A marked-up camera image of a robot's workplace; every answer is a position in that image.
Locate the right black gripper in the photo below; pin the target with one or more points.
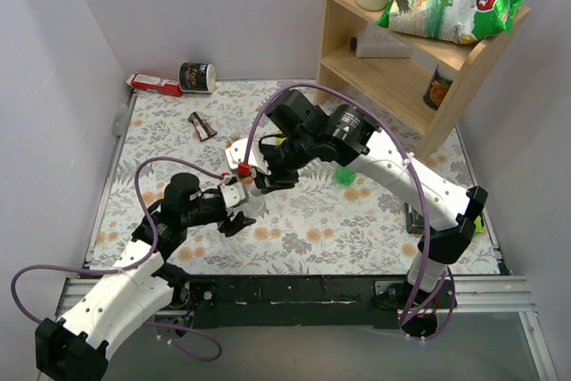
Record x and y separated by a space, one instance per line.
271 174

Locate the yellow squeeze bottle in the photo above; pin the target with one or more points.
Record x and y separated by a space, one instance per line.
280 137

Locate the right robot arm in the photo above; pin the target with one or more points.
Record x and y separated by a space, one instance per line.
354 137

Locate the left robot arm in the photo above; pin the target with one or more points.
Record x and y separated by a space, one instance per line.
80 344

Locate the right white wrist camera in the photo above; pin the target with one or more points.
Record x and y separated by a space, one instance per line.
246 160

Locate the wooden shelf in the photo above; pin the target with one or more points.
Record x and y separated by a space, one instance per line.
398 84

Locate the green plastic bottle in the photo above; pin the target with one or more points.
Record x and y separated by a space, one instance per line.
344 176

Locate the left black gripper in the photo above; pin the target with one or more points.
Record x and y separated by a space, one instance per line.
233 216

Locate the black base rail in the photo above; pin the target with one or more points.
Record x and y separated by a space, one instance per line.
284 301

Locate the black green box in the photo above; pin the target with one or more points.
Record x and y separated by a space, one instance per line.
415 224

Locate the orange juice bottle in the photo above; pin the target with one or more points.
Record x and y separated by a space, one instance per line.
235 152

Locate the black cylindrical can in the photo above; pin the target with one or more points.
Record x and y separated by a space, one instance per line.
197 78

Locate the dark tin can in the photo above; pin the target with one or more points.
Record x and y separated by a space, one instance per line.
438 86

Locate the clear plastic bottle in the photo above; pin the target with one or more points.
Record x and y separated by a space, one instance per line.
254 203

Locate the brown snack wrapper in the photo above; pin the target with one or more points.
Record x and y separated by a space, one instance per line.
202 127

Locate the red white box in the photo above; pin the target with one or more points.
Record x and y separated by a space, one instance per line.
142 82

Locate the green chips bag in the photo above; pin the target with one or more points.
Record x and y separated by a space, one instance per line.
463 22

